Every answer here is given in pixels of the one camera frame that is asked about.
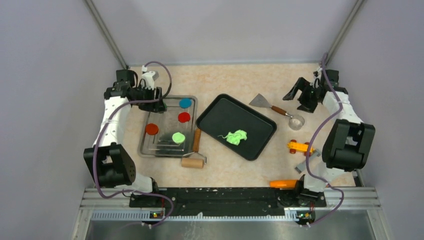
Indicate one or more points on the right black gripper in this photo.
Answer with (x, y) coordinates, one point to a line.
(305, 106)

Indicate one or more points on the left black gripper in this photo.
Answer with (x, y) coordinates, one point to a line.
(157, 107)

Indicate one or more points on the round metal cookie cutter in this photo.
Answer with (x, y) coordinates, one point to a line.
(296, 122)

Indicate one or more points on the metal scraper wooden handle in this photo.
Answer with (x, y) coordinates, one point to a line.
(261, 102)

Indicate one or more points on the silver metal tray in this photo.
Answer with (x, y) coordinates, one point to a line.
(161, 144)

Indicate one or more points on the round green dough wrapper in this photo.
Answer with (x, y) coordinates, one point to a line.
(178, 138)

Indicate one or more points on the black baking tray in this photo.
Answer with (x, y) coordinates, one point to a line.
(237, 126)

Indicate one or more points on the green dough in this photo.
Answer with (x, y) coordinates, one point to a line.
(234, 138)

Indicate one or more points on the wooden dough roller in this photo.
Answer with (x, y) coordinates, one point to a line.
(194, 159)

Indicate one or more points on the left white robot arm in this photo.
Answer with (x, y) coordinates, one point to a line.
(107, 160)

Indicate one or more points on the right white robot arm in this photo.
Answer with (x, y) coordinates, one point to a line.
(349, 141)

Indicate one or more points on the orange dough disc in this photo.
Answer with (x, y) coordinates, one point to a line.
(151, 129)

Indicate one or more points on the blue dough disc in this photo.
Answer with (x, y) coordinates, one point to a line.
(185, 103)

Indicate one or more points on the red dough disc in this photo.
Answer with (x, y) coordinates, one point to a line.
(184, 117)

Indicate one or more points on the yellow toy brick car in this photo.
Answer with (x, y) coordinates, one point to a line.
(295, 147)

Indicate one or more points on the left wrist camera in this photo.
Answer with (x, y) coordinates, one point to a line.
(148, 78)

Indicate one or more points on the orange handled tool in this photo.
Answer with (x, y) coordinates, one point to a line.
(283, 184)

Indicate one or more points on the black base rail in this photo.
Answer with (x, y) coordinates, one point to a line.
(226, 201)

